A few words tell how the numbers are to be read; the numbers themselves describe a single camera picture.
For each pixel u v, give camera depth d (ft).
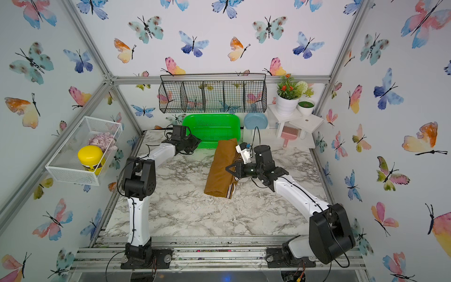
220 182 2.48
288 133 3.86
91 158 2.07
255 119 3.50
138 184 1.92
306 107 3.33
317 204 1.49
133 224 2.02
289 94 2.92
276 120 3.22
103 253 2.51
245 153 2.42
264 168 2.09
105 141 2.27
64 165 2.09
